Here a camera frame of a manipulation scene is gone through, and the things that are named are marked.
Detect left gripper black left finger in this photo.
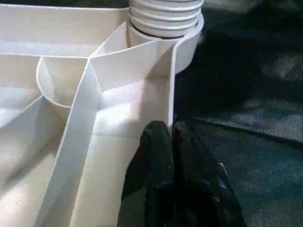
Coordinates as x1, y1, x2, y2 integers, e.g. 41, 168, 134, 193
118, 120, 175, 227

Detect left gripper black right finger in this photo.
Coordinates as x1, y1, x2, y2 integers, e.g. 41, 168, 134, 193
172, 122, 247, 227

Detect white plastic table top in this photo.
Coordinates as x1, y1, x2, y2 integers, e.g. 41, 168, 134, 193
0, 4, 205, 227

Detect white plastic table leg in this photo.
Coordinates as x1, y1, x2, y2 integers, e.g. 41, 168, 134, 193
129, 0, 204, 38

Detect black glossy mat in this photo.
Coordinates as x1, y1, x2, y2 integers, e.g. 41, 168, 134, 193
175, 0, 303, 227

